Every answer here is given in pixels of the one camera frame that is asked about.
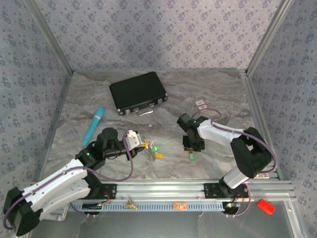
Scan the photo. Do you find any metal keyring plate with chain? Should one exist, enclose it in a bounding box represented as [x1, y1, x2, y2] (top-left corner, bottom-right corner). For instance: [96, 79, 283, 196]
[145, 141, 157, 162]

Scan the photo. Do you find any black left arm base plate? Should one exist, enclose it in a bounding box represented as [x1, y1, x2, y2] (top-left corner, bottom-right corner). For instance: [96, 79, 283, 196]
[98, 183, 118, 200]

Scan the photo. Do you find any slotted blue-grey cable duct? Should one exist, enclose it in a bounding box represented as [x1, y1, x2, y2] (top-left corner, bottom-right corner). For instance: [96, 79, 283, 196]
[66, 201, 228, 212]

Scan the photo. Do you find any playing card box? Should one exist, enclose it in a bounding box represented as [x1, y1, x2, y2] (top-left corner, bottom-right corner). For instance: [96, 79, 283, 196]
[194, 100, 209, 114]

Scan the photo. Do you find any orange printed tag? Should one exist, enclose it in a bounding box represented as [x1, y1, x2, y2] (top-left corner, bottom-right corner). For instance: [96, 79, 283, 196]
[172, 201, 188, 211]

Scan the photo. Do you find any teal plastic pen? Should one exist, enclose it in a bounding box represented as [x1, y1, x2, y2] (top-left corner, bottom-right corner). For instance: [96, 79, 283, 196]
[82, 106, 106, 147]

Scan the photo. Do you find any black briefcase with metal handle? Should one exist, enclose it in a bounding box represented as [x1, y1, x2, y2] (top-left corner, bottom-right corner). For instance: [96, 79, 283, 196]
[109, 71, 169, 117]

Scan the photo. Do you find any aluminium side rail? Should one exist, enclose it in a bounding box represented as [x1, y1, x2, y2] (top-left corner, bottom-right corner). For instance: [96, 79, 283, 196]
[37, 70, 75, 181]
[239, 70, 283, 180]

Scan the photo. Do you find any gold binder clip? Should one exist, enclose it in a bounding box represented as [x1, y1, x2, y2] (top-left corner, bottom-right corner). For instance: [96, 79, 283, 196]
[124, 195, 139, 211]

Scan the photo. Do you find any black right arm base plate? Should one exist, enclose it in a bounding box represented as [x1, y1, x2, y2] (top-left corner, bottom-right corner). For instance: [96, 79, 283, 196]
[203, 182, 250, 199]

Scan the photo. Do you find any long aluminium base rail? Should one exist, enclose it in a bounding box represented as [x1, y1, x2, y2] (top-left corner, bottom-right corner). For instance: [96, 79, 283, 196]
[26, 178, 297, 202]

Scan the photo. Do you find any red plastic block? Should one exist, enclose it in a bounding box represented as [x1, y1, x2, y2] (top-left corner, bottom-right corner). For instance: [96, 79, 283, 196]
[257, 198, 276, 215]

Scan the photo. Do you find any aluminium corner post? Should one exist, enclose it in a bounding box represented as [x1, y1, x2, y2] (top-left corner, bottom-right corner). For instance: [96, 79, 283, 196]
[245, 0, 295, 76]
[24, 0, 75, 74]

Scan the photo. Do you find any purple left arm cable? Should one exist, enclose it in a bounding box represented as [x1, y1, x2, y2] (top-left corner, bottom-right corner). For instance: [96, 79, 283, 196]
[3, 131, 135, 229]

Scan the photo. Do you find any white metal bracket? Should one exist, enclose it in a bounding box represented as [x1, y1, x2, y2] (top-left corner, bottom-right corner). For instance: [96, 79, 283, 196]
[42, 206, 69, 222]

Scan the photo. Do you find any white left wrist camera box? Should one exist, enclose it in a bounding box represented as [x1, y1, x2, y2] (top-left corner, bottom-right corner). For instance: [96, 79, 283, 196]
[123, 129, 145, 151]

